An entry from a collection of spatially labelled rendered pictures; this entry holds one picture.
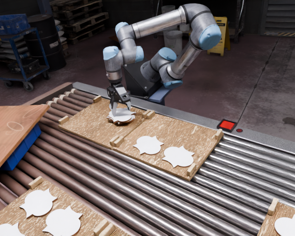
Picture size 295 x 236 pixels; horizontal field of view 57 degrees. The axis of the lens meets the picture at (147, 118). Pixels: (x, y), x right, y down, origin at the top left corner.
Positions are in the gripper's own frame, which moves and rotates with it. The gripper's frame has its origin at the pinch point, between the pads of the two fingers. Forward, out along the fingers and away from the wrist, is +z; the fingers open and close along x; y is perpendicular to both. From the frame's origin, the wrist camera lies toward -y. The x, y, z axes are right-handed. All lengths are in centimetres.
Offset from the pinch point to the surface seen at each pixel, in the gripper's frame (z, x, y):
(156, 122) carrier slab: 4.4, -12.0, -14.0
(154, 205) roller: 6, 19, -56
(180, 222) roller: 7, 16, -68
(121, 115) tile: 0.6, 1.5, -1.3
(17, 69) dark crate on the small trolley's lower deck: 72, 13, 341
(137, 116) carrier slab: 4.6, -8.0, -2.0
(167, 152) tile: 3.5, -1.2, -38.2
